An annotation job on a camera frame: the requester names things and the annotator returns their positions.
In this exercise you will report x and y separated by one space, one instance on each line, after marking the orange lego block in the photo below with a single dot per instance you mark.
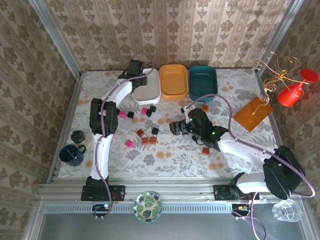
140 133
145 141
205 108
153 140
205 151

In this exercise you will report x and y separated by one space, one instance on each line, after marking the black lego block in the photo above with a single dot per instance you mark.
152 108
155 130
131 115
149 113

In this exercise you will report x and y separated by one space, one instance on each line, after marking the pink lego block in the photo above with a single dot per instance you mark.
129 144
144 111
122 114

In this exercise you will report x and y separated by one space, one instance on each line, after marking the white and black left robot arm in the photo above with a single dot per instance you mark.
105 152

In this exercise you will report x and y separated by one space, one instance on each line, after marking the white plastic container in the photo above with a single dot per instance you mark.
150 92

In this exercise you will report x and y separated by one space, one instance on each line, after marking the orange plastic container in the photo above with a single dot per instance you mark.
173 82

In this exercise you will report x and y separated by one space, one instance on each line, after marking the teal plastic container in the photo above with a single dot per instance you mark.
201 82

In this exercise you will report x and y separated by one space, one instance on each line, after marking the orange acrylic plate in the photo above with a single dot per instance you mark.
252 115

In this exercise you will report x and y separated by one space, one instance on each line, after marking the leaf pattern bowl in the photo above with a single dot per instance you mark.
148 207

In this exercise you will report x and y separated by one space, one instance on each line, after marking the black lidded glass jar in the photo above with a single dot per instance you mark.
78 137

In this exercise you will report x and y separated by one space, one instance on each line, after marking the red plastic goblet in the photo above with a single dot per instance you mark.
287 96

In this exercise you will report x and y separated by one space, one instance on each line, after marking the dark blue mug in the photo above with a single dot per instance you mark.
71 155

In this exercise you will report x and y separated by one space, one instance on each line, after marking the small black controller board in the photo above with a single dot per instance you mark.
100 208

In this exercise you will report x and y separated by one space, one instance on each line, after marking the clear glass cup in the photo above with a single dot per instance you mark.
286 211

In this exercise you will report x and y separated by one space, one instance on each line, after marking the long aluminium base rail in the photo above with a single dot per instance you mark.
175 190

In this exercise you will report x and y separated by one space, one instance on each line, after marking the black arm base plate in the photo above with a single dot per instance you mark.
221 193
117 193

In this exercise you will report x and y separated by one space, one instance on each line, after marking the aluminium side rail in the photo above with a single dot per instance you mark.
67 117
260 82

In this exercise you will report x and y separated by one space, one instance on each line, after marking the aluminium frame post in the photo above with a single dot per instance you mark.
56 37
281 27

